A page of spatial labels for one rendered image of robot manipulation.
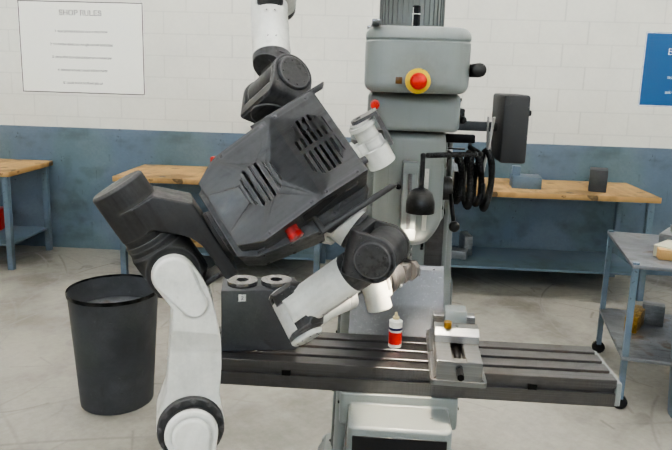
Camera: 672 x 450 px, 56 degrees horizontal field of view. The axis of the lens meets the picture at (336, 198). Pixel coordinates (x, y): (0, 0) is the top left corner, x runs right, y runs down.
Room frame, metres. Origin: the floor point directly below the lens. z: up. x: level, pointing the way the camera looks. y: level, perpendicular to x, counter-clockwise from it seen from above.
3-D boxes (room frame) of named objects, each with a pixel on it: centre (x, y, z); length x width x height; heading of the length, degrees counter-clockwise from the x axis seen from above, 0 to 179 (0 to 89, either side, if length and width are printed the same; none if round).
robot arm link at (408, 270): (1.70, -0.16, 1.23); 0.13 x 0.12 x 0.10; 65
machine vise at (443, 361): (1.74, -0.36, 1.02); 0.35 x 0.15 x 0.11; 174
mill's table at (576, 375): (1.78, -0.20, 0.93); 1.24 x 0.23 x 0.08; 86
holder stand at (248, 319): (1.81, 0.22, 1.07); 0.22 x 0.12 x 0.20; 98
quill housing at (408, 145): (1.79, -0.20, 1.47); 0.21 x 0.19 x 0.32; 86
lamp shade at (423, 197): (1.56, -0.21, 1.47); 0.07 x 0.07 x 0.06
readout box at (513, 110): (2.06, -0.55, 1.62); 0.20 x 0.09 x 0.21; 176
